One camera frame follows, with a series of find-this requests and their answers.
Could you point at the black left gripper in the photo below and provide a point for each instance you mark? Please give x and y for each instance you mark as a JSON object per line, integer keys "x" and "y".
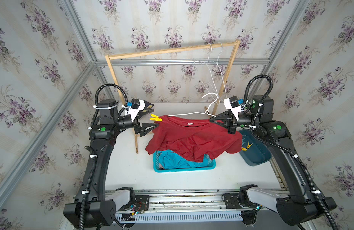
{"x": 141, "y": 131}

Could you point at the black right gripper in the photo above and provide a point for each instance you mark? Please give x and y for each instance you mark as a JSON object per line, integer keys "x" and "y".
{"x": 230, "y": 121}

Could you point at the dark red t-shirt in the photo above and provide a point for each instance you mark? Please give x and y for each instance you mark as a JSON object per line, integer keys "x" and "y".
{"x": 193, "y": 139}

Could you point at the turquoise t-shirt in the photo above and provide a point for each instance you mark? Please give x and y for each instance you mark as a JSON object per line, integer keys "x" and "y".
{"x": 169, "y": 160}

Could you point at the white wire hanger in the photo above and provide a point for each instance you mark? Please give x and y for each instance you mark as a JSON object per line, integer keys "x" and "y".
{"x": 217, "y": 70}

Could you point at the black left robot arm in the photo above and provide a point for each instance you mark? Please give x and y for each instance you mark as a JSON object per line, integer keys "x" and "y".
{"x": 91, "y": 208}

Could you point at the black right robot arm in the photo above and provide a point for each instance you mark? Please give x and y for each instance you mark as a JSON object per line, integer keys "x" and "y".
{"x": 304, "y": 200}

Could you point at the dark blue book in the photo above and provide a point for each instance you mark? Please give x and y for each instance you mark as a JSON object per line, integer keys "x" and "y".
{"x": 148, "y": 109}

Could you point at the teal plastic laundry basket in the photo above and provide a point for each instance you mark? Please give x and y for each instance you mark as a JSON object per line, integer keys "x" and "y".
{"x": 212, "y": 165}

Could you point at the dark teal plastic tub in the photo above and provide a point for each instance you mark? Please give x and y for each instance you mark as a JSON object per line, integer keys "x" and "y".
{"x": 258, "y": 153}

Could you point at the wooden clothes rack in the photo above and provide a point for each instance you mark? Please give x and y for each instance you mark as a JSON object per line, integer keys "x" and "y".
{"x": 169, "y": 75}

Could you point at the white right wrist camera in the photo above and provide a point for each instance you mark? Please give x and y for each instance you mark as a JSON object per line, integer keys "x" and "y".
{"x": 235, "y": 105}

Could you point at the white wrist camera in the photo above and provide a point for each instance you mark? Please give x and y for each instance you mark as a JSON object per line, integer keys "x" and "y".
{"x": 235, "y": 105}
{"x": 134, "y": 109}

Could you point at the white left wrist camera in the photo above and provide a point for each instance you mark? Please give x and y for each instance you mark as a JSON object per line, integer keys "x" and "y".
{"x": 134, "y": 109}

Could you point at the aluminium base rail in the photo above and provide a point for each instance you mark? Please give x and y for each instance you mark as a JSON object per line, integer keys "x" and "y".
{"x": 180, "y": 206}

